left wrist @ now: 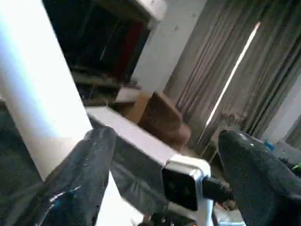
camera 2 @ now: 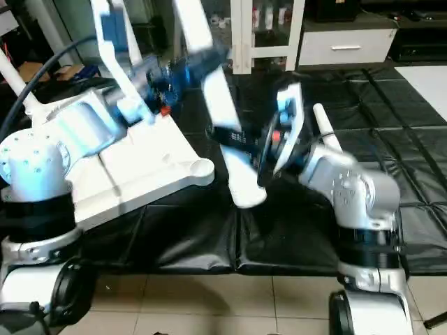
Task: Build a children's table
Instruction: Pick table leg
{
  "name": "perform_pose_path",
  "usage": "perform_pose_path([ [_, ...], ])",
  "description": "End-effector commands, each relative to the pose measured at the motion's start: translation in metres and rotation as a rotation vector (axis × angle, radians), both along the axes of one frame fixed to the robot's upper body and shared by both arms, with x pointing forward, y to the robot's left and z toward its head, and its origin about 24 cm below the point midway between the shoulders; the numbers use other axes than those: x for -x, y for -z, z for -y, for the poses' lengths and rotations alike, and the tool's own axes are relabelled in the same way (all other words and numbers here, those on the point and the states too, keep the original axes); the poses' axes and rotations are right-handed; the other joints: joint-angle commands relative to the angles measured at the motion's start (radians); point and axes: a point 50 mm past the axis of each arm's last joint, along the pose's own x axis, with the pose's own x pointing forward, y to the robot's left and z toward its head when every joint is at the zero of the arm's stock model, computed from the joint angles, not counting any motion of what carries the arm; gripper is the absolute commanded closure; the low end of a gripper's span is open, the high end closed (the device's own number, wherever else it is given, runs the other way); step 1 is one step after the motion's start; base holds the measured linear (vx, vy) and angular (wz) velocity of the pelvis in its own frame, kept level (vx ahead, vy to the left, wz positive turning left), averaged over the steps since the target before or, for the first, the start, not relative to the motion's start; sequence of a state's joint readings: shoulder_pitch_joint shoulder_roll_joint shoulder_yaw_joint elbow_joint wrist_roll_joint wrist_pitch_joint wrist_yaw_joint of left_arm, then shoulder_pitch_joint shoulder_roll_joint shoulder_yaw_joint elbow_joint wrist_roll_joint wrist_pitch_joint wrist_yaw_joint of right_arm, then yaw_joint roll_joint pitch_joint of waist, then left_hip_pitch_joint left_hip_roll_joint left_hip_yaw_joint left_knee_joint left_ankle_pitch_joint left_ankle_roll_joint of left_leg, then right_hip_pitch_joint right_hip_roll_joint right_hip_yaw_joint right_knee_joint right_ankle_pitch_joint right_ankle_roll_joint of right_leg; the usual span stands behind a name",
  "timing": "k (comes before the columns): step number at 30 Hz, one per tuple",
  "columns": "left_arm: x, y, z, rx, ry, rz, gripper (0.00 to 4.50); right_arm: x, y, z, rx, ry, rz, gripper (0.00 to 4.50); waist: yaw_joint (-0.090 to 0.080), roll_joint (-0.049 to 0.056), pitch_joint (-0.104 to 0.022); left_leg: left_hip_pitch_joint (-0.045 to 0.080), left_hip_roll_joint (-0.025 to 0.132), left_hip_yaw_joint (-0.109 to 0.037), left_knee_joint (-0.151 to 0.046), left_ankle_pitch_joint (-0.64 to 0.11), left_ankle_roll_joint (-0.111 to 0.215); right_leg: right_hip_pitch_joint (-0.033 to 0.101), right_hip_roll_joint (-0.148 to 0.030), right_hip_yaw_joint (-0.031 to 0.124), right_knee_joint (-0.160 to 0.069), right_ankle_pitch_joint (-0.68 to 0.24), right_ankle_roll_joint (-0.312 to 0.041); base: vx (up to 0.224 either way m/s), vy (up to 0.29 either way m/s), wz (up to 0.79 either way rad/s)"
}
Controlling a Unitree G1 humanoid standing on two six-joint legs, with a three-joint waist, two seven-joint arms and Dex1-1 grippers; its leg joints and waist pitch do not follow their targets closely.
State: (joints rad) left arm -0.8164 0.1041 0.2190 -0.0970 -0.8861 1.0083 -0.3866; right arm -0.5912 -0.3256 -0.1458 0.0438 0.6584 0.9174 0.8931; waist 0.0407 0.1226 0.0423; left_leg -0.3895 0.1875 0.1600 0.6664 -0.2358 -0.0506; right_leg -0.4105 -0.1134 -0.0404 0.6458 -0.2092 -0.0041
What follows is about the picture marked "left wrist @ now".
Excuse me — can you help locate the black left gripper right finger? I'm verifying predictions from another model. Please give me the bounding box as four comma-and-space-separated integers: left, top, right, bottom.
217, 129, 301, 226

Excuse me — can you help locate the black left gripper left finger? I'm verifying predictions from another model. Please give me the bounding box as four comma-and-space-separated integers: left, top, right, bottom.
9, 126, 118, 226

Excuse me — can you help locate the white plastic table leg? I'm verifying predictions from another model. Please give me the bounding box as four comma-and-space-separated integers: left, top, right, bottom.
0, 0, 144, 226

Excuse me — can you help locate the white flat panel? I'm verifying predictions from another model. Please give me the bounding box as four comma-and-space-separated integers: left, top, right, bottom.
85, 105, 182, 166

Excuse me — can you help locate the brown cardboard box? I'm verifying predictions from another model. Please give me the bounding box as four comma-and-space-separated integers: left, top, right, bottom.
124, 90, 192, 152

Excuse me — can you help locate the grey curtain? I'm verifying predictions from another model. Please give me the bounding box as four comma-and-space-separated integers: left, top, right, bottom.
162, 0, 301, 153

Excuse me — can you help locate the white shelf board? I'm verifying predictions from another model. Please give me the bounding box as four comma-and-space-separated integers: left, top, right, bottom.
132, 0, 168, 20

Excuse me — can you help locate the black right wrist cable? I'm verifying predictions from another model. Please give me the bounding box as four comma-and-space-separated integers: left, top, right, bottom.
201, 176, 234, 204

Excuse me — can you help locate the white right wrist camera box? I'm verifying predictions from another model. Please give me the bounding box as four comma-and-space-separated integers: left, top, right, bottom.
160, 156, 213, 224

